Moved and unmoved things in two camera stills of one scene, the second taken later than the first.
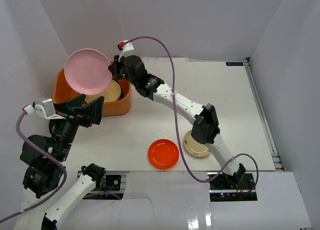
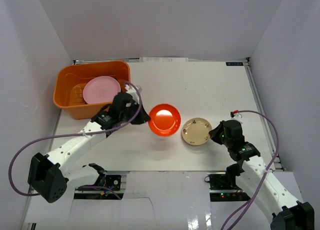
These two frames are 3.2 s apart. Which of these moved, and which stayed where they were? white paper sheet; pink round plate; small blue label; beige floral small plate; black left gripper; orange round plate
Moved: beige floral small plate; black left gripper; pink round plate; orange round plate
Stayed: white paper sheet; small blue label
